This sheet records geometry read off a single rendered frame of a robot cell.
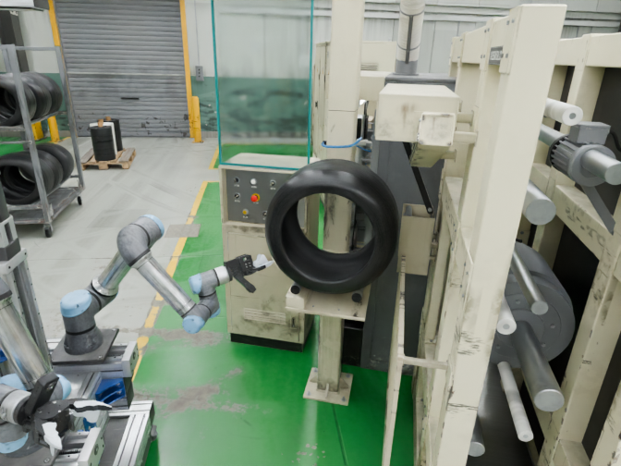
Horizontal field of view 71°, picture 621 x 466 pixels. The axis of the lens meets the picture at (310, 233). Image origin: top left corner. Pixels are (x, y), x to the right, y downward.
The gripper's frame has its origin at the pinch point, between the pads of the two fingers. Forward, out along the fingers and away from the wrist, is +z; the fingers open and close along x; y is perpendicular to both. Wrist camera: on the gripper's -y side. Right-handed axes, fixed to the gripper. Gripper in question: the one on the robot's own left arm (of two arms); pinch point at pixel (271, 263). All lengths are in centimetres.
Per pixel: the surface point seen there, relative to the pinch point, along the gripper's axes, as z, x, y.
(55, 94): -65, 398, 193
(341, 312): 23.6, -7.6, -30.8
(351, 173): 33, -29, 30
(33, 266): -128, 296, 14
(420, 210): 83, -4, 1
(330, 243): 40.2, 19.2, -3.9
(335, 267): 34.2, 7.6, -14.0
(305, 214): 47, 55, 10
